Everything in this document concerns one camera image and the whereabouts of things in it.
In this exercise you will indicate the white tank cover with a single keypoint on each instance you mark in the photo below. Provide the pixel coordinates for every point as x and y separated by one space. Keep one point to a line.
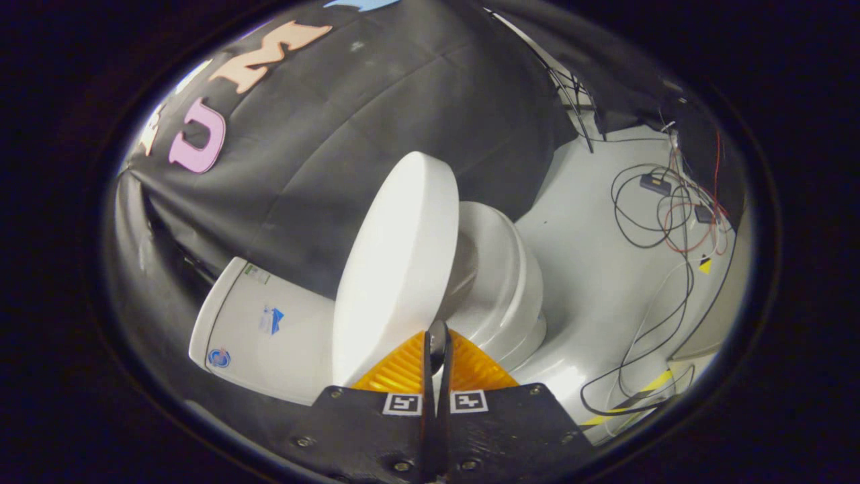
220 302

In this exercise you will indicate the dark cloth covered stand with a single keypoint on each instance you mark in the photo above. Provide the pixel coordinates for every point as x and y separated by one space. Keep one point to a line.
699 148

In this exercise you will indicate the white toilet lid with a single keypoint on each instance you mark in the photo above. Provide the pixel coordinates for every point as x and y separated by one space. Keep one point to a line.
396 269

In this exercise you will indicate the black backdrop cloth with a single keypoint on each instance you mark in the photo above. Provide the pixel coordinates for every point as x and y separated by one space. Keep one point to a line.
154 269
605 74
336 121

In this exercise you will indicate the round black lid tab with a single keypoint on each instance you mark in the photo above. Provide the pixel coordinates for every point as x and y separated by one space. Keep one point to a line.
438 343

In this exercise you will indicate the small black power adapter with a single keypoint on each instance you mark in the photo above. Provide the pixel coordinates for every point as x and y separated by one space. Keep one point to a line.
704 214
655 183

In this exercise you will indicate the yellow black floor tape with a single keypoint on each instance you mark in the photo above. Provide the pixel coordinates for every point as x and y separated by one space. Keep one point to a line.
655 383

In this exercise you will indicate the black tripod light stand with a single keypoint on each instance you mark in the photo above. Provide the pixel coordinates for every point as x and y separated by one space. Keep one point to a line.
582 128

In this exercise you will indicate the white ceramic toilet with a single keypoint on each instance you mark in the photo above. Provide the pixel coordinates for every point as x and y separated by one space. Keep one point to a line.
295 336

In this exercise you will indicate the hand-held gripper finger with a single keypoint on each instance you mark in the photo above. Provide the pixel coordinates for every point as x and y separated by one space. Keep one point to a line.
444 417
428 403

